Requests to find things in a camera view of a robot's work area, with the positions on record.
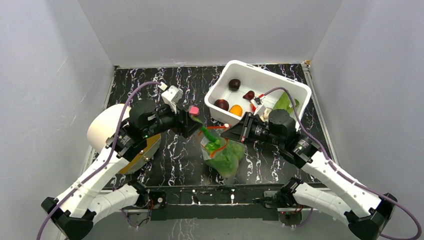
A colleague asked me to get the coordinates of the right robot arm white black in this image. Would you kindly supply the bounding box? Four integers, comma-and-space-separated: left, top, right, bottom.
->
221, 109, 398, 240

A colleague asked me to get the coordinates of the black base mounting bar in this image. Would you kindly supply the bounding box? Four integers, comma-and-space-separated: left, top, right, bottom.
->
145, 183, 303, 222

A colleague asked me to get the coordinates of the pink small cube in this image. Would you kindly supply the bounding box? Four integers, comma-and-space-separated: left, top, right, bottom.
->
188, 105, 200, 116

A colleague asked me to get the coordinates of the orange fruit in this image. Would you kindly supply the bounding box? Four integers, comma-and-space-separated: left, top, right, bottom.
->
229, 104, 244, 117

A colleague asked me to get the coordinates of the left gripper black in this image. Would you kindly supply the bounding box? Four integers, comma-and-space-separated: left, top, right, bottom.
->
144, 101, 203, 139

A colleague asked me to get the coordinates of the dark purple fruit back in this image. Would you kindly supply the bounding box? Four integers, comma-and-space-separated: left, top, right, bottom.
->
228, 78, 241, 92

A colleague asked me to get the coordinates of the dark red fruit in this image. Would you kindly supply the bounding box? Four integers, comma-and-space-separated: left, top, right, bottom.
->
242, 90, 255, 101

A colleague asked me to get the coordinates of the dark purple fruit front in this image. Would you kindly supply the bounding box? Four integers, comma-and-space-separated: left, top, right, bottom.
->
213, 99, 230, 111

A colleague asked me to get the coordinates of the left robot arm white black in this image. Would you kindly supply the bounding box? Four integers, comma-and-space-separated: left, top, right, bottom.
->
41, 99, 201, 240

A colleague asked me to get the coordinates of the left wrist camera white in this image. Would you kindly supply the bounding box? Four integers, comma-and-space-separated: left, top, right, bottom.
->
159, 82, 183, 114

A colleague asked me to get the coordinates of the beige mushroom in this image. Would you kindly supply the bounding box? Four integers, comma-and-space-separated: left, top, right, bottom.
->
260, 107, 273, 122

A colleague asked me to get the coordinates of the white cylindrical drum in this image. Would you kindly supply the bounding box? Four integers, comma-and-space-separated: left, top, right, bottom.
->
86, 103, 162, 176

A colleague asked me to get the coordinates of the clear zip top bag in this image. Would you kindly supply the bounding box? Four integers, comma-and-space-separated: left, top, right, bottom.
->
197, 124, 245, 179

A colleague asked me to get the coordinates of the white plastic bin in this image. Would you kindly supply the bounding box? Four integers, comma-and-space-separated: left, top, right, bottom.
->
204, 60, 312, 125

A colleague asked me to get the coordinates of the green napa cabbage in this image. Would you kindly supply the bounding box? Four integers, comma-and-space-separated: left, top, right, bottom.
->
202, 140, 245, 178

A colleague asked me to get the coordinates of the long green chili pepper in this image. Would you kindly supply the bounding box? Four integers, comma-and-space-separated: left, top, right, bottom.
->
190, 115, 221, 154

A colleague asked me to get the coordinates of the green leafy vegetable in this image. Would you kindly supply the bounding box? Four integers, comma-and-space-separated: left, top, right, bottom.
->
272, 92, 300, 114

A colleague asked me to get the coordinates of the dark purple fruit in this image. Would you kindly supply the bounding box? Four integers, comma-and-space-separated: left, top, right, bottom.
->
213, 99, 230, 111
228, 78, 241, 92

